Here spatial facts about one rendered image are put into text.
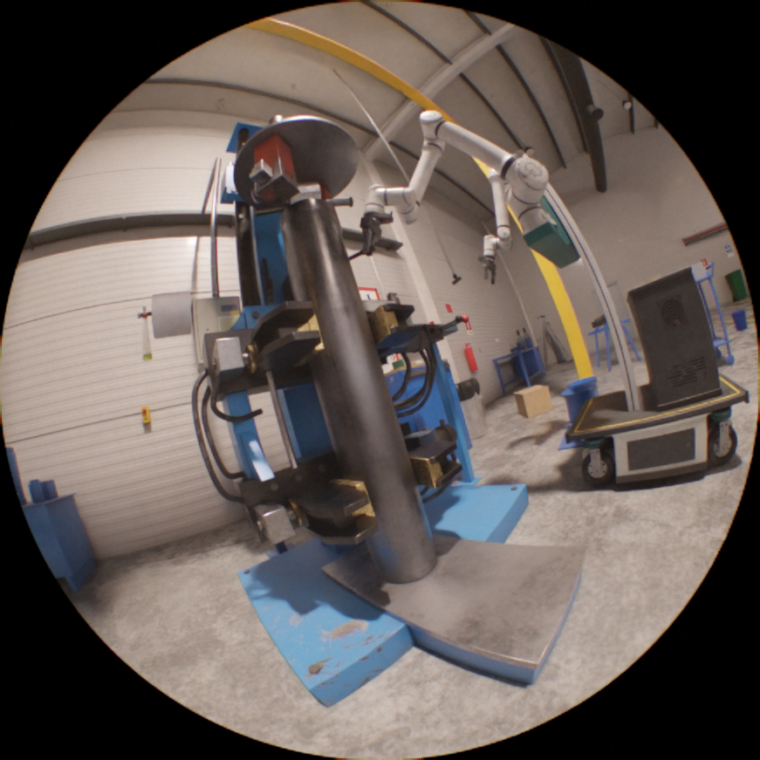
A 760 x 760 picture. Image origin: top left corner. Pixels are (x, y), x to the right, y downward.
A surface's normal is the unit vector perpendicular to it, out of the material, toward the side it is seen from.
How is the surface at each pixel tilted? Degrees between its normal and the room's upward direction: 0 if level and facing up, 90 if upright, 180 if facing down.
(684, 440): 90
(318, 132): 180
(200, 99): 173
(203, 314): 90
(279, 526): 90
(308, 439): 90
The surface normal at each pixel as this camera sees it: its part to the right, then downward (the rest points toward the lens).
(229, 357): 0.62, -0.25
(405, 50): 0.36, 0.92
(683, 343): -0.79, 0.18
